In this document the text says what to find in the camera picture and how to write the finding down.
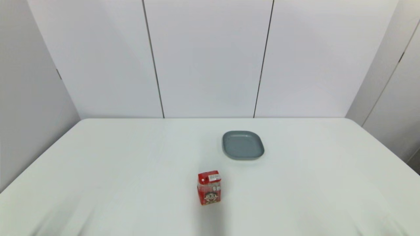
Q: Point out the grey square plate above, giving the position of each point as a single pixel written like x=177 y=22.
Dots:
x=242 y=145

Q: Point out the red milk carton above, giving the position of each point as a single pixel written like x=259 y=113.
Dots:
x=209 y=191

